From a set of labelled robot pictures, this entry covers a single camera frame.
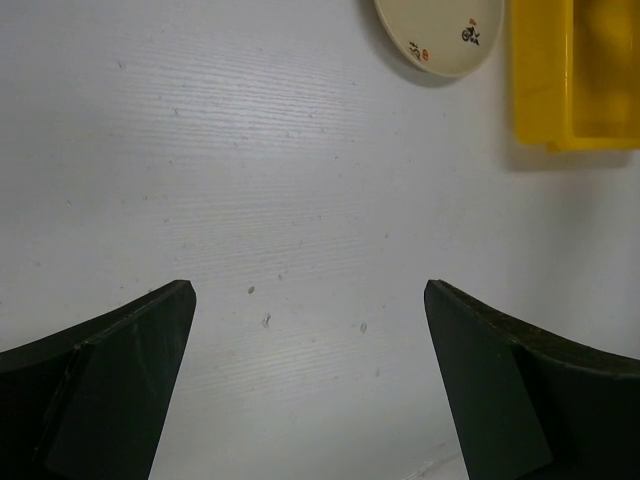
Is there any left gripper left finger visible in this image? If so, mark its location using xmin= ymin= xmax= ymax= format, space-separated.
xmin=1 ymin=280 xmax=196 ymax=479

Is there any cream patterned plate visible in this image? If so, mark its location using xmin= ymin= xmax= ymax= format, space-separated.
xmin=374 ymin=0 xmax=505 ymax=78

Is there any yellow plastic bin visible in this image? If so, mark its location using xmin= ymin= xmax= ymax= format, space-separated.
xmin=510 ymin=1 xmax=639 ymax=152

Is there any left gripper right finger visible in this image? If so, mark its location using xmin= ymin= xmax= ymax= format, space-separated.
xmin=424 ymin=280 xmax=639 ymax=479

